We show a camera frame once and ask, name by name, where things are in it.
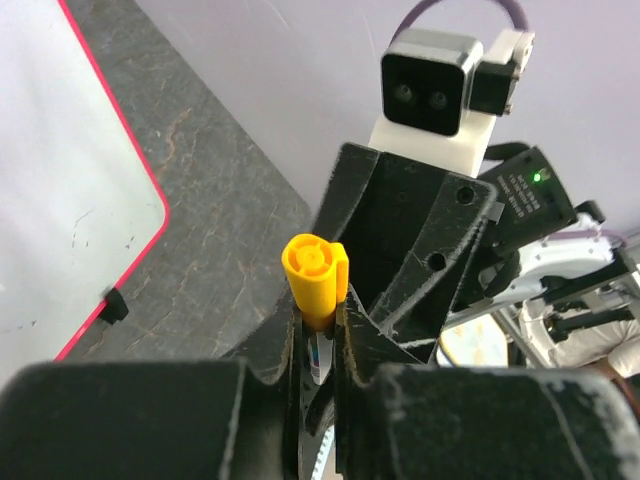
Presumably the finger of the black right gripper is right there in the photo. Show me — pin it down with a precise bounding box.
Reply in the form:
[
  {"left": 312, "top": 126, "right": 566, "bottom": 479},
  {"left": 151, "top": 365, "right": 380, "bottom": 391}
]
[
  {"left": 370, "top": 174, "right": 497, "bottom": 343},
  {"left": 312, "top": 143, "right": 430, "bottom": 312}
]

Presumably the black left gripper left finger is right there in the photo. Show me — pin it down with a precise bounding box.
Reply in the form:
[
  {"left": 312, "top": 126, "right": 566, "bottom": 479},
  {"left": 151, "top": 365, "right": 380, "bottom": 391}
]
[{"left": 1, "top": 295, "right": 300, "bottom": 479}]

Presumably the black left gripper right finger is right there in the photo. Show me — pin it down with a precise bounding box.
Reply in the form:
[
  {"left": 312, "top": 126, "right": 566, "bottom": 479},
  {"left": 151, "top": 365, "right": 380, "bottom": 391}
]
[{"left": 334, "top": 293, "right": 639, "bottom": 479}]

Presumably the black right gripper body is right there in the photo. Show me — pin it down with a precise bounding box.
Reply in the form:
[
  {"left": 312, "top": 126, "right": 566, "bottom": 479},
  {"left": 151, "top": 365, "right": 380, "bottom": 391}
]
[{"left": 469, "top": 145, "right": 577, "bottom": 304}]

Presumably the yellow capped marker pen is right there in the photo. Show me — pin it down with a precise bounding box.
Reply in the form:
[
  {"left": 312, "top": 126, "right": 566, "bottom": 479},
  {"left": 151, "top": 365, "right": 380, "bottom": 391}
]
[{"left": 281, "top": 233, "right": 349, "bottom": 385}]

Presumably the pink framed whiteboard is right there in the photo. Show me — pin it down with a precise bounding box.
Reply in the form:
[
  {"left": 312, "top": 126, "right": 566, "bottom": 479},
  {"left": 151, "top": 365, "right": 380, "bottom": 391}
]
[{"left": 1, "top": 1, "right": 169, "bottom": 375}]

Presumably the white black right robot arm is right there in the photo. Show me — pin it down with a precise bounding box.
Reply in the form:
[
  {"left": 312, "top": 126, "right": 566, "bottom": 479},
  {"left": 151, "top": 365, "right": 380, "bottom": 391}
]
[{"left": 313, "top": 142, "right": 632, "bottom": 381}]

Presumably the black whiteboard clip foot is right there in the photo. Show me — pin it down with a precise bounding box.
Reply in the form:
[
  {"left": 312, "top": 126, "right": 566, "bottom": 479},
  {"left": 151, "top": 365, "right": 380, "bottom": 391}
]
[{"left": 99, "top": 288, "right": 129, "bottom": 325}]

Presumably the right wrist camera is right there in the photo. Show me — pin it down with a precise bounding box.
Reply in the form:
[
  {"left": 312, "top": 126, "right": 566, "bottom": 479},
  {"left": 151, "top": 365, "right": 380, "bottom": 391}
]
[{"left": 368, "top": 28, "right": 535, "bottom": 177}]

